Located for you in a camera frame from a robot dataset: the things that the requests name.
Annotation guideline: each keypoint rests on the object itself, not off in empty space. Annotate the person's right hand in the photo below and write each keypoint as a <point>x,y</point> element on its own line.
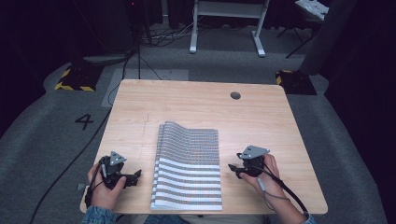
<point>267,180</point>

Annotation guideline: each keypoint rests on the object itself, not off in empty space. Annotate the black yellow striped stand base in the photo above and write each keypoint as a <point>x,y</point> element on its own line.
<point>295,82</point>
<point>79,79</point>

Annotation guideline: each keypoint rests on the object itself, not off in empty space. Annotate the white desk frame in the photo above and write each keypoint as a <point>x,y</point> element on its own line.
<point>229,11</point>

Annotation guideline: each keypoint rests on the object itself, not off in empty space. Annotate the striped cloth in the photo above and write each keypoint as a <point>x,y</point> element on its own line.
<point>190,168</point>

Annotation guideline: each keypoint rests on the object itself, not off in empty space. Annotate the white cloth bundle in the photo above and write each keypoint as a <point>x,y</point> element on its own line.
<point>312,7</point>

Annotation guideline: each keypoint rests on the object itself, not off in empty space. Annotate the black folding stand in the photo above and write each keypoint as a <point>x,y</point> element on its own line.
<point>300,37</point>

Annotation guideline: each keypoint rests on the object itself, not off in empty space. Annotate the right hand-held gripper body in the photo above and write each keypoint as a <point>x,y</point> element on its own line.
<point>253,158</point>

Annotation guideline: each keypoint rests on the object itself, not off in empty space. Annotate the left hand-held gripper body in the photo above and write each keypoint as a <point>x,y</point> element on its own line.
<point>113,168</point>

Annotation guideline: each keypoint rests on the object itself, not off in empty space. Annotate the person's left hand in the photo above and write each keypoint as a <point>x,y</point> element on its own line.
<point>104,193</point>

